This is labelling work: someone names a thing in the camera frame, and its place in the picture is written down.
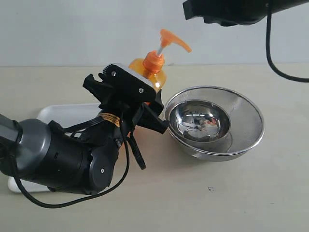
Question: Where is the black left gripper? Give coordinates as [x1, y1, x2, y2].
[83, 74, 169, 134]

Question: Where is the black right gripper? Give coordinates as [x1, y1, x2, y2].
[183, 0, 308, 26]

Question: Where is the orange pump soap bottle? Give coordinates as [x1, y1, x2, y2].
[129, 29, 192, 93]

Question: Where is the small shiny steel bowl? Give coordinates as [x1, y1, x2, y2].
[169, 99, 231, 143]

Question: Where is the steel mesh strainer bowl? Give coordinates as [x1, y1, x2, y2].
[163, 86, 265, 162]

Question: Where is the white rectangular plastic tray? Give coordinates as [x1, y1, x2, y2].
[7, 103, 100, 193]

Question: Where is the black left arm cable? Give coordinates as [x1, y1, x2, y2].
[9, 120, 147, 209]

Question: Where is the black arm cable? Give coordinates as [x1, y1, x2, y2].
[265, 2, 309, 83]
[9, 120, 147, 209]

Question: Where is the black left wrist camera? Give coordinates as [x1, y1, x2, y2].
[97, 63, 156, 106]

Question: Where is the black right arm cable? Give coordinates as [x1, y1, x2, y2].
[265, 2, 309, 83]

